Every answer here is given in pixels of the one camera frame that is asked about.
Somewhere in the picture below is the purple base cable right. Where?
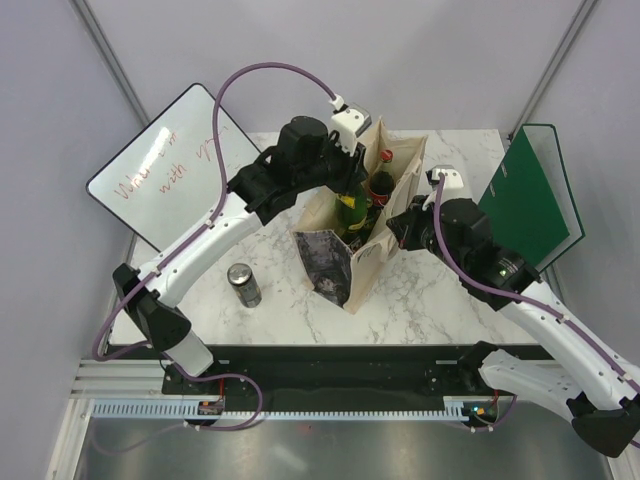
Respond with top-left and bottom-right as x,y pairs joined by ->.
449,387 -> 518,434

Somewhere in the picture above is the Coca-Cola glass bottle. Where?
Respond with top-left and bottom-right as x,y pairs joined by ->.
368,149 -> 396,209

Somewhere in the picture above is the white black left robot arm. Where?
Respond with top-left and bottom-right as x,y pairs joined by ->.
113,108 -> 371,393

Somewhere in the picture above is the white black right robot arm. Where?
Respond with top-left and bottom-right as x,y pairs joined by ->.
386,196 -> 639,458

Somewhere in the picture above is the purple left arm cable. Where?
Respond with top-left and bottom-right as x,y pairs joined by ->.
92,60 -> 346,362

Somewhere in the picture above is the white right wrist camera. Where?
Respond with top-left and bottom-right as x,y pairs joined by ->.
426,165 -> 465,191

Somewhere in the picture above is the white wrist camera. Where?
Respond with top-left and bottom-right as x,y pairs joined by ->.
426,165 -> 465,191
328,95 -> 372,156

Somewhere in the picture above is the green Perrier bottle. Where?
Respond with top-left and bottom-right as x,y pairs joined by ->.
335,184 -> 370,245
363,197 -> 388,231

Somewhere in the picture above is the white dry-erase board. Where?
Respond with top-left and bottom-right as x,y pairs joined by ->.
85,82 -> 266,253

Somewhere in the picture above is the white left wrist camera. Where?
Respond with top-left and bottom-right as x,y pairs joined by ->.
328,95 -> 372,156

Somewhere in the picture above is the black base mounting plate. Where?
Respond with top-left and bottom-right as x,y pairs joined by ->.
161,341 -> 496,411

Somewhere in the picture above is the black Schweppes drink can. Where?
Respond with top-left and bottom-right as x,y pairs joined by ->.
227,263 -> 262,308

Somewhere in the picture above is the cream canvas Monet tote bag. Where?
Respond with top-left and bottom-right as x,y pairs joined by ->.
292,120 -> 428,314

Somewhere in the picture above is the light blue slotted cable duct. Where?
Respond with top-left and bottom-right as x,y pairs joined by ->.
91,398 -> 469,422

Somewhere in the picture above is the green ring binder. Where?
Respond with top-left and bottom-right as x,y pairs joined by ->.
479,123 -> 585,272

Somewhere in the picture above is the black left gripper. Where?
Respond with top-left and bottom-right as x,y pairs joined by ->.
295,128 -> 370,197

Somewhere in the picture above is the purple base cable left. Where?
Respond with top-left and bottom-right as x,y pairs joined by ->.
89,373 -> 266,457

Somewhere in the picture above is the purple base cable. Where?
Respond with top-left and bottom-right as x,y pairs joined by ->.
89,373 -> 266,457
449,387 -> 518,434

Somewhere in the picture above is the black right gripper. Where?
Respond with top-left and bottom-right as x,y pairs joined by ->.
386,194 -> 467,274

